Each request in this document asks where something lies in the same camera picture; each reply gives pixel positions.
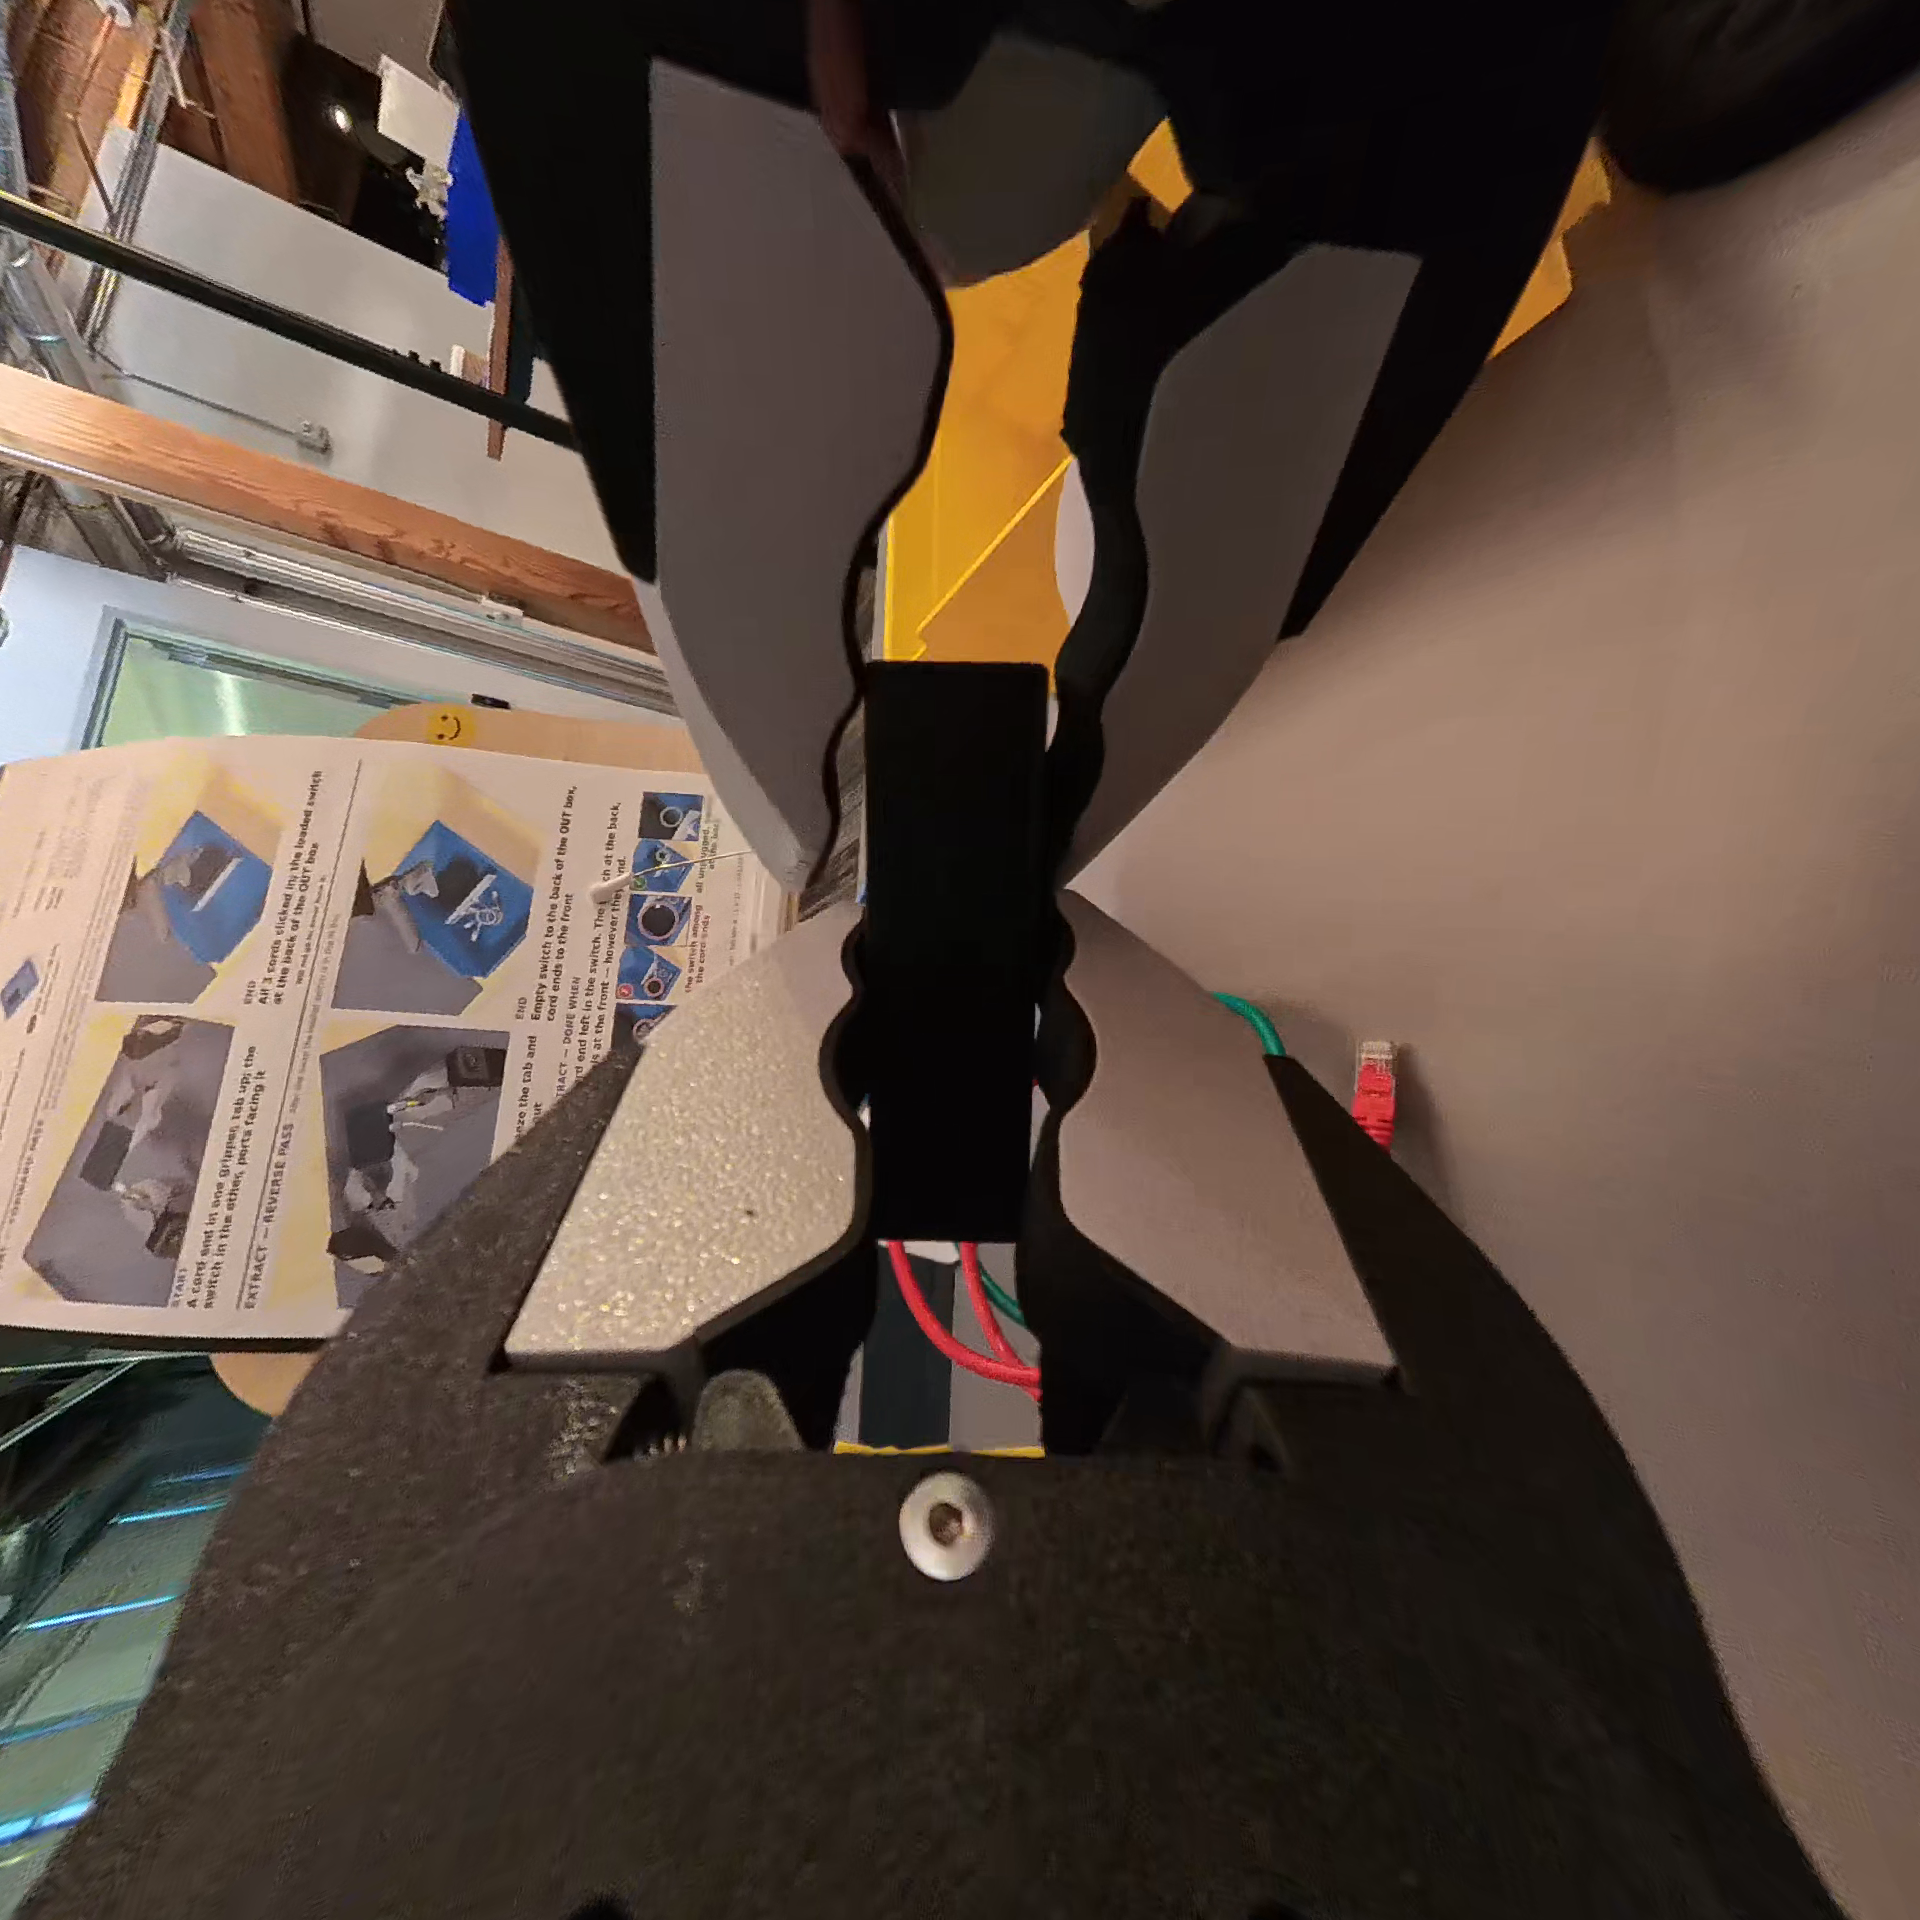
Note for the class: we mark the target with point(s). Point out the wooden beam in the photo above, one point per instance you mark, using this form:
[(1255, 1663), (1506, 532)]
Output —
[(301, 488)]

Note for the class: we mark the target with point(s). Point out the printed instruction sheet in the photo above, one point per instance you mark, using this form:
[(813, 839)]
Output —
[(301, 977)]

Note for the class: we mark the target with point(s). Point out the brown backing board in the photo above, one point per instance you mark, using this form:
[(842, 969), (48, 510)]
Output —
[(570, 738)]

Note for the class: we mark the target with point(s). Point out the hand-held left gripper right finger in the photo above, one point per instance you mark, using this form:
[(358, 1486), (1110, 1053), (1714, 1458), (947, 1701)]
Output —
[(1201, 1200)]

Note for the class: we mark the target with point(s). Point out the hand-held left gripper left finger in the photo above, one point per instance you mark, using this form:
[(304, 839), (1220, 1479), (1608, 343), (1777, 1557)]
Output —
[(705, 1184)]

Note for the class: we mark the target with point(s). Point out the black pole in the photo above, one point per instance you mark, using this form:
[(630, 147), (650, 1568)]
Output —
[(301, 322)]

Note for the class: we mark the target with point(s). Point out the blue box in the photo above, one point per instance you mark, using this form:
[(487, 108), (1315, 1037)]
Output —
[(476, 226)]

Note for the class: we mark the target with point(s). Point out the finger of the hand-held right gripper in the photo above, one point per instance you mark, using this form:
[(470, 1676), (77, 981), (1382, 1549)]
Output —
[(1244, 450), (764, 450)]

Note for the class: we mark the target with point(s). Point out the yellow plastic bin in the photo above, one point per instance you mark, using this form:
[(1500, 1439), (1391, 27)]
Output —
[(990, 450)]

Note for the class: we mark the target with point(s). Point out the yellow smiley sticker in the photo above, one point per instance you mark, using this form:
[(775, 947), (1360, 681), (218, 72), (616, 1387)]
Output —
[(445, 727)]

